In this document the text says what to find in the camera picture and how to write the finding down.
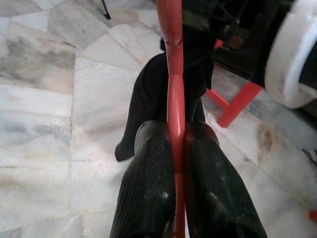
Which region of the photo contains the metal clothes rack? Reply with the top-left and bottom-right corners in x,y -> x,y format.
100,0 -> 112,20

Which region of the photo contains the red plastic hanger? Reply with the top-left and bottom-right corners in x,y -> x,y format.
155,0 -> 186,238

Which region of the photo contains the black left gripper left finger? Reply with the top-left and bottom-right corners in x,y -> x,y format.
108,120 -> 178,238

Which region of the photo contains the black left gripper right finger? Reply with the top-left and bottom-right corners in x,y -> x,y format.
182,121 -> 268,238

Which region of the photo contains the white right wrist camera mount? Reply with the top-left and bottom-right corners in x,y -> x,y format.
264,0 -> 317,110

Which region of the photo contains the black polo shirt green logo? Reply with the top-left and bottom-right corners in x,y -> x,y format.
115,0 -> 223,162

